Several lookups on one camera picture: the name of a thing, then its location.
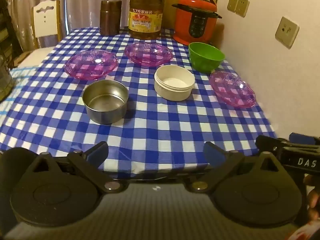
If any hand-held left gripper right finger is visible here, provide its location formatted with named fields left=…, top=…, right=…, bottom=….
left=184, top=141, right=288, bottom=194

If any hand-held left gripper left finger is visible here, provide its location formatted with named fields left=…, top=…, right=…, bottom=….
left=25, top=141, right=129, bottom=194

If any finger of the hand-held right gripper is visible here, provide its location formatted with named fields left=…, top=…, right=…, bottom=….
left=255, top=135, right=290, bottom=155
left=289, top=133, right=320, bottom=146

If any stainless steel bowl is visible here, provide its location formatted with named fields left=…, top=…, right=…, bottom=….
left=82, top=79, right=129, bottom=125

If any purple glass plate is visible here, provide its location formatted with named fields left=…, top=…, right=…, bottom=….
left=124, top=42, right=174, bottom=67
left=209, top=71, right=257, bottom=108
left=64, top=49, right=119, bottom=81

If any white plastic bowl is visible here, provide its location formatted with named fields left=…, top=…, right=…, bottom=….
left=154, top=65, right=196, bottom=102

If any green plastic bowl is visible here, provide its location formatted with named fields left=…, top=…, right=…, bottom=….
left=188, top=42, right=226, bottom=74

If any person's right hand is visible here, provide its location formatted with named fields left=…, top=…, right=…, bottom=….
left=303, top=175, right=320, bottom=222

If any blue white checkered tablecloth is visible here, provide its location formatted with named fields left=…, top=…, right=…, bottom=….
left=0, top=26, right=278, bottom=180

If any brown lidded jar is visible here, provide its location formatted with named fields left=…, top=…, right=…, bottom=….
left=99, top=0, right=122, bottom=36

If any red electric pressure cooker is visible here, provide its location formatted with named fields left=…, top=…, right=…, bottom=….
left=171, top=0, right=222, bottom=46

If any large cooking oil bottle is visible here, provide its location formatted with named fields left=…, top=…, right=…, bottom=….
left=128, top=0, right=166, bottom=40

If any white wooden chair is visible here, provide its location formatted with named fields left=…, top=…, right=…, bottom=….
left=32, top=0, right=62, bottom=49

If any sheer curtain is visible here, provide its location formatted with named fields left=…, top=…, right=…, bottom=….
left=0, top=0, right=133, bottom=49

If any dark shelf rack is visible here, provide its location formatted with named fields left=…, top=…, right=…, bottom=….
left=0, top=0, right=23, bottom=64

